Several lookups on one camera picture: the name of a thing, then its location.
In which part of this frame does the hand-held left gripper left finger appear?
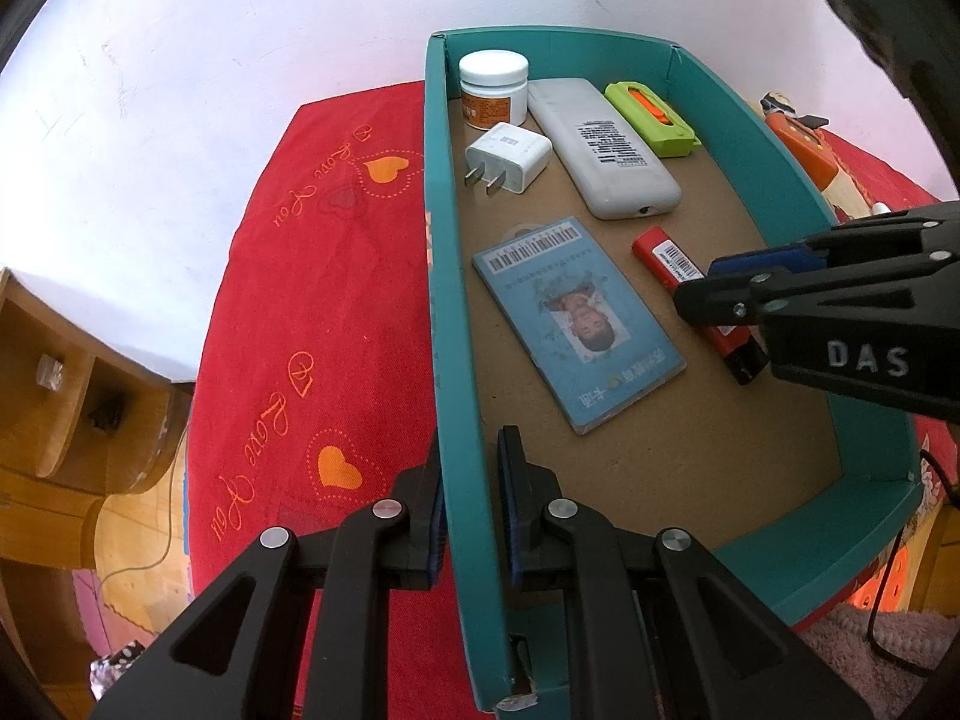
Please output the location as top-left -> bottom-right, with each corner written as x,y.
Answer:
90,427 -> 449,720

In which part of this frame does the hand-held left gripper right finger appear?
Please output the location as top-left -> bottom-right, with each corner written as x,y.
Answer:
497,425 -> 875,720

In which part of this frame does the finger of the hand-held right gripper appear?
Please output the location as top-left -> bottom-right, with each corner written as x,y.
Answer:
672,240 -> 960,328
707,199 -> 960,278

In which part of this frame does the red lighter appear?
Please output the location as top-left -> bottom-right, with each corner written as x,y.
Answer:
631,229 -> 770,386

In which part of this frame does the orange plastic toy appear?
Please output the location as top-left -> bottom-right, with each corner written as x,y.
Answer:
761,90 -> 856,211

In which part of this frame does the blue card holder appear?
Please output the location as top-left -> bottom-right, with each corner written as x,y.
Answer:
472,216 -> 688,436

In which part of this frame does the green utility knife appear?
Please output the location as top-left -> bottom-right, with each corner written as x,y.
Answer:
604,81 -> 700,158

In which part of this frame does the white remote control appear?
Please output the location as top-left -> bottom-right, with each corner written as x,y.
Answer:
527,79 -> 683,221

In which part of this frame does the teal cardboard box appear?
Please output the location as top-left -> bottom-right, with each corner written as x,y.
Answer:
422,26 -> 927,713

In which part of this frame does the white charger plug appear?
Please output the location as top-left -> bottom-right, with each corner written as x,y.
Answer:
463,122 -> 554,197

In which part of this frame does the red printed blanket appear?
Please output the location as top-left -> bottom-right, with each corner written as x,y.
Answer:
184,79 -> 960,720

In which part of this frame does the pink fuzzy cloth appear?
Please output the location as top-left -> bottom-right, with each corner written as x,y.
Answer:
799,604 -> 960,720

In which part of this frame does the white jar orange label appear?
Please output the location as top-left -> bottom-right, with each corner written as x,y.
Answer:
458,50 -> 530,131

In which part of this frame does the polka dot bag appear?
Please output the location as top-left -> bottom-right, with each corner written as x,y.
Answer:
90,641 -> 143,698

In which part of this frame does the foam floor mat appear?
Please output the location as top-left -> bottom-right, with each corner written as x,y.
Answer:
71,566 -> 162,661

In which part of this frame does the small dark object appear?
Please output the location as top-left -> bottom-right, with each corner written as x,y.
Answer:
88,394 -> 125,432

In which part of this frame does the wooden bedside cabinet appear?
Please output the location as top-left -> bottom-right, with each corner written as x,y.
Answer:
0,266 -> 194,698

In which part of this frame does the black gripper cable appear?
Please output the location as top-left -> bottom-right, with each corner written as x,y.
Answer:
855,450 -> 960,672

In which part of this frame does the thin floor cable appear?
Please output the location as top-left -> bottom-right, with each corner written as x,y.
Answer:
101,427 -> 188,586

